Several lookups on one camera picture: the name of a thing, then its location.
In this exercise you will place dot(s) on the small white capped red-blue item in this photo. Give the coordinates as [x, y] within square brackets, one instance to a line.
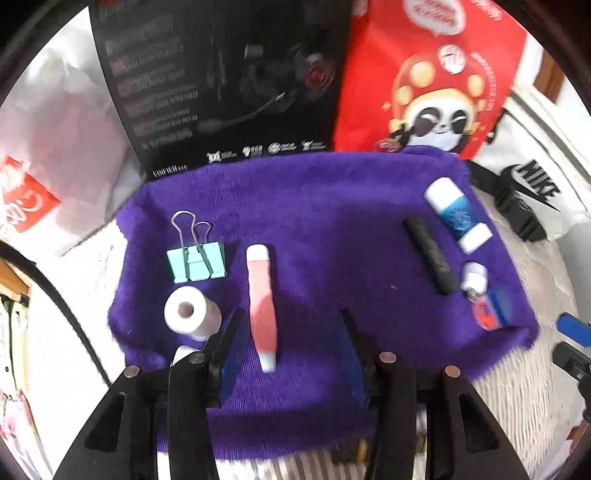
[496, 309]

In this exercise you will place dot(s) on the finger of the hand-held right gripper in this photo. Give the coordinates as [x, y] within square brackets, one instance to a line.
[570, 360]
[575, 326]

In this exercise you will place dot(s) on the red panda print bag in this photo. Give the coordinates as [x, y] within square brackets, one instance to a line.
[392, 69]

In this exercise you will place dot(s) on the brown wooden door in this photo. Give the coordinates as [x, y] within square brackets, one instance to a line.
[551, 78]

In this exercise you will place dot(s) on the white tape roll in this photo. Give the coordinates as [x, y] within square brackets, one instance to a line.
[203, 318]

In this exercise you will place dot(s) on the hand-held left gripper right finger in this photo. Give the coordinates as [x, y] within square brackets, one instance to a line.
[353, 374]

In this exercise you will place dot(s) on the small dark yellow object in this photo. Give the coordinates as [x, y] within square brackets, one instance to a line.
[346, 452]

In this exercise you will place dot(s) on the black headset box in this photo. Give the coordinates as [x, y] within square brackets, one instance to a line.
[207, 69]

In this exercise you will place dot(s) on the green binder clip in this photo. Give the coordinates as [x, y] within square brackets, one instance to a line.
[196, 265]

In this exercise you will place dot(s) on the white bag with black logo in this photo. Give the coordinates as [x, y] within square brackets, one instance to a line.
[554, 138]

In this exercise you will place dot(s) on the small white round object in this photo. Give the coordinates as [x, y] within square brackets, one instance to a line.
[182, 353]

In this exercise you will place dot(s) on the pink and white tube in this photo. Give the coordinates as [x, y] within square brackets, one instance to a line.
[262, 314]

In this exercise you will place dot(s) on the wooden furniture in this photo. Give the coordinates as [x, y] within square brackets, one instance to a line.
[11, 279]

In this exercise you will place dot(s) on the black marker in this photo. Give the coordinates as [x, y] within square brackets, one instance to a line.
[431, 256]

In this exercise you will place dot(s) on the purple towel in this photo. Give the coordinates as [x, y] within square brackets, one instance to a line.
[323, 230]

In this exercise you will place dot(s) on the small white bottle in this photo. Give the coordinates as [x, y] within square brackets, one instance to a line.
[474, 277]

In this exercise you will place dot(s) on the white and blue bottle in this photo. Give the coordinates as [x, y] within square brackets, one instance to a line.
[455, 214]

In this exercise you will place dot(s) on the white plastic bag red print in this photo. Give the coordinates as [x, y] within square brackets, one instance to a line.
[69, 138]

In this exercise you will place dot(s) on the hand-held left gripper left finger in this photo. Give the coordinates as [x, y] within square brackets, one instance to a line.
[228, 369]

